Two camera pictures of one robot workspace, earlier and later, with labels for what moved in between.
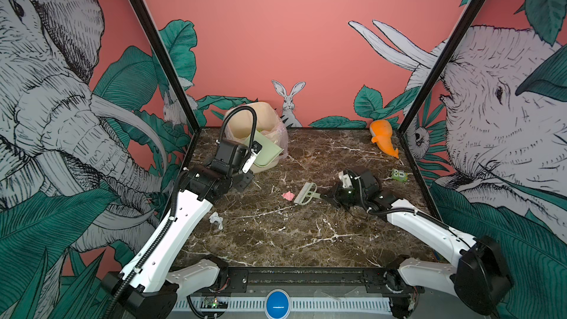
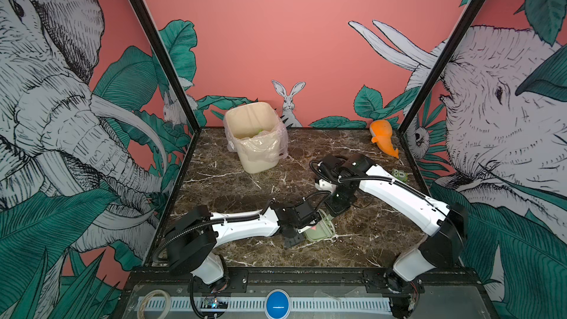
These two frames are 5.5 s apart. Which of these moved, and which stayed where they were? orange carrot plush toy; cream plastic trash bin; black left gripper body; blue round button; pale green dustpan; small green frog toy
Moved: pale green dustpan; black left gripper body
Stayed: small green frog toy; blue round button; cream plastic trash bin; orange carrot plush toy
